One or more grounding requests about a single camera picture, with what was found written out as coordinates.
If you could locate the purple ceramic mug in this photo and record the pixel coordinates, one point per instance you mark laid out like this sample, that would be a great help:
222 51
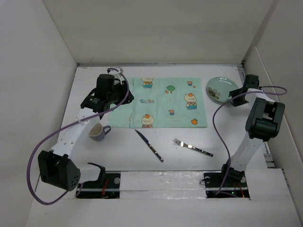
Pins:
98 132

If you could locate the steel fork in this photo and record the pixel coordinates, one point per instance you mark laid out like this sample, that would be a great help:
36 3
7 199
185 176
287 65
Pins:
184 145

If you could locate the green cartoon placemat cloth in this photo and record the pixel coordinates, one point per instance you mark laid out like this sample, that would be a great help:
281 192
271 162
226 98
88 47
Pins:
162 103

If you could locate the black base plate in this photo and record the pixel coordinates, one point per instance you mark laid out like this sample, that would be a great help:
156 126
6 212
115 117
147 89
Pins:
106 187
231 188

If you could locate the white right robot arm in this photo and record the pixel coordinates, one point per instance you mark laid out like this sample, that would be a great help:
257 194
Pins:
263 123

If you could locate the steel table knife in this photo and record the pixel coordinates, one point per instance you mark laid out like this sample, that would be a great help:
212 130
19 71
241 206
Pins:
150 146

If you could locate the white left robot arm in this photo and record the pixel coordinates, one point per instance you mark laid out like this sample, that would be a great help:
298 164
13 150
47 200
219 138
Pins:
56 165

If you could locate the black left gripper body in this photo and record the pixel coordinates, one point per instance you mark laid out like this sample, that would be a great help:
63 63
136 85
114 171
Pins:
119 94

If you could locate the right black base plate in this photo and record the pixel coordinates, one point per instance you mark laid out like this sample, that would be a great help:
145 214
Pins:
231 188

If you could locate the green floral glass plate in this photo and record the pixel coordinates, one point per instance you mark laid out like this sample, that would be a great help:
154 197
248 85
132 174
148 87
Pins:
218 88

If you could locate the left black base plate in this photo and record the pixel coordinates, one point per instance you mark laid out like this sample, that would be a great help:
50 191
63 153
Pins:
106 187

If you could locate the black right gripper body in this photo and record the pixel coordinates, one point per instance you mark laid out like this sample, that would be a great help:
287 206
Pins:
240 101

